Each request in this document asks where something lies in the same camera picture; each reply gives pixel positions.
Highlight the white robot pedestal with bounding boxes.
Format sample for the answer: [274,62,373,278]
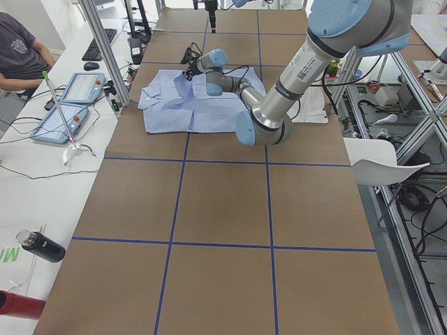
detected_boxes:
[287,87,328,124]

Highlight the black keyboard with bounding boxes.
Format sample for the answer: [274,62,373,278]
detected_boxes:
[81,28,118,62]

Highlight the black water bottle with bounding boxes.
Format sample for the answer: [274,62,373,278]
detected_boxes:
[15,230,66,263]

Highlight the lower blue teach pendant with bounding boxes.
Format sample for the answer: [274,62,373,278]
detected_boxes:
[30,103,89,144]

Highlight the aluminium frame post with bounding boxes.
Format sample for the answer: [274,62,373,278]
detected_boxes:
[79,0,130,107]

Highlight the red water bottle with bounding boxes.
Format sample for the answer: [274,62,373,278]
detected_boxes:
[1,290,46,320]

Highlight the light blue striped shirt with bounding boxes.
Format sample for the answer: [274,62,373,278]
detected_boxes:
[138,70,245,134]

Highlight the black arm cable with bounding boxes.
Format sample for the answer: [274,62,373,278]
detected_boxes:
[223,65,251,80]

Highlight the upper blue teach pendant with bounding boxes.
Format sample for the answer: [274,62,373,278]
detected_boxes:
[59,72,105,105]

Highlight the blue teach pendant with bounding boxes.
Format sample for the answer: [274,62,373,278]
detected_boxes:
[30,103,89,144]
[59,72,105,105]

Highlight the black computer mouse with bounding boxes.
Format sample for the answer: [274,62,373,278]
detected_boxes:
[83,61,100,71]

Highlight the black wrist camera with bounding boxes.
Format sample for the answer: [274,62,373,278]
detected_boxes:
[180,46,202,65]

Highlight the seated person dark shirt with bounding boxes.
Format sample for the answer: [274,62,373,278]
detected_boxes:
[1,13,56,96]

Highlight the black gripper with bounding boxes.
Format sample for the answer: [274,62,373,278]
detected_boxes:
[184,59,200,81]
[204,0,218,34]

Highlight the metal rod green tip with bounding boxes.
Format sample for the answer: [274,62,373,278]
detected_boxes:
[42,70,80,150]

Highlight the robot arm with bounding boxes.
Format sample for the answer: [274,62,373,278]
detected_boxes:
[181,0,413,146]
[203,0,248,34]

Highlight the white plastic chair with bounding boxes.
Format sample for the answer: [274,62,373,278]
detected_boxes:
[343,137,430,186]

